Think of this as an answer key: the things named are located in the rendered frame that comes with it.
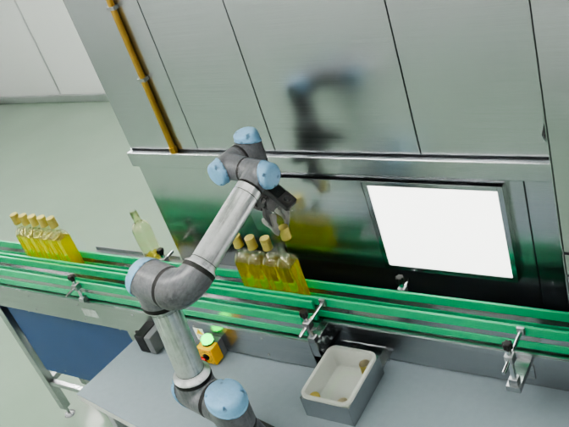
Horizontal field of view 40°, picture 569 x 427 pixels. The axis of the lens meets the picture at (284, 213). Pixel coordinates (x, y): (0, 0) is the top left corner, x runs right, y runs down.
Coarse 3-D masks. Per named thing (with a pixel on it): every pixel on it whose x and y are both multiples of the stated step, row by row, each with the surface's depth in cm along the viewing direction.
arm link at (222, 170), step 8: (224, 152) 226; (232, 152) 225; (240, 152) 226; (216, 160) 224; (224, 160) 223; (232, 160) 221; (208, 168) 224; (216, 168) 222; (224, 168) 222; (232, 168) 221; (216, 176) 224; (224, 176) 222; (232, 176) 222; (224, 184) 224
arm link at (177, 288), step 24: (240, 168) 218; (264, 168) 213; (240, 192) 213; (216, 216) 213; (240, 216) 212; (216, 240) 208; (192, 264) 205; (216, 264) 209; (168, 288) 204; (192, 288) 204
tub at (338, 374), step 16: (336, 352) 252; (352, 352) 249; (368, 352) 245; (320, 368) 247; (336, 368) 254; (352, 368) 252; (368, 368) 240; (320, 384) 247; (336, 384) 248; (352, 384) 246; (320, 400) 235; (336, 400) 242; (352, 400) 232
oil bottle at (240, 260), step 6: (246, 252) 265; (240, 258) 265; (246, 258) 264; (240, 264) 266; (246, 264) 265; (240, 270) 268; (246, 270) 266; (240, 276) 270; (246, 276) 269; (252, 276) 268; (246, 282) 271; (252, 282) 269
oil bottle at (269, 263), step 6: (276, 252) 260; (264, 258) 259; (270, 258) 258; (276, 258) 258; (264, 264) 260; (270, 264) 258; (276, 264) 258; (270, 270) 260; (276, 270) 259; (270, 276) 262; (276, 276) 261; (270, 282) 264; (276, 282) 263; (282, 282) 262; (276, 288) 265; (282, 288) 263
